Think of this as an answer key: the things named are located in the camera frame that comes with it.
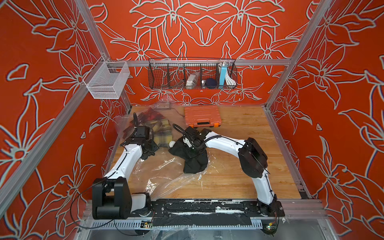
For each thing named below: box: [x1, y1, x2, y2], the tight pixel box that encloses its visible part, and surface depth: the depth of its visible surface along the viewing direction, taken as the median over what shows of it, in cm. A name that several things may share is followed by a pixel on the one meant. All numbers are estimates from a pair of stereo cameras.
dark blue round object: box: [206, 78, 217, 89], surface depth 97 cm
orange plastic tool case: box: [184, 105, 222, 129], surface depth 108 cm
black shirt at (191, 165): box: [168, 138, 208, 174], surface depth 85 cm
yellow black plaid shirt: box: [143, 119, 173, 148], surface depth 99 cm
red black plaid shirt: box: [137, 107, 165, 125], surface depth 112 cm
